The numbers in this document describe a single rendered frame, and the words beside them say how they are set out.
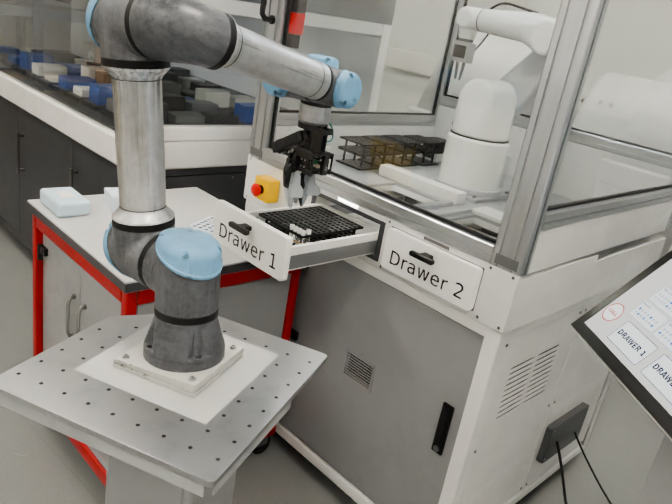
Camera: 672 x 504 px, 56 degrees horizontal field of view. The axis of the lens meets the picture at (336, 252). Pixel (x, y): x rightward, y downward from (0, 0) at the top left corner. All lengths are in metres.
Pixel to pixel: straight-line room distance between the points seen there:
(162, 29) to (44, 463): 1.52
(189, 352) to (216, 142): 1.37
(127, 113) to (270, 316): 0.92
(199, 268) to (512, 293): 0.72
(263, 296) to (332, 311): 0.21
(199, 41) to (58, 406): 0.63
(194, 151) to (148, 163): 1.20
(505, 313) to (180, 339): 0.74
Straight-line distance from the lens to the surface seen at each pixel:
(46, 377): 1.23
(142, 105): 1.18
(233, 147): 2.49
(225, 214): 1.64
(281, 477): 2.20
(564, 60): 1.41
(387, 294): 1.74
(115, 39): 1.16
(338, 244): 1.61
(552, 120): 1.42
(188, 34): 1.07
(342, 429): 2.02
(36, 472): 2.21
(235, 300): 1.80
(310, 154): 1.49
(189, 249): 1.13
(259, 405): 1.17
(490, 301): 1.53
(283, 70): 1.20
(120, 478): 1.37
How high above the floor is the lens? 1.43
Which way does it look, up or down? 21 degrees down
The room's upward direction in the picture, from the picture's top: 10 degrees clockwise
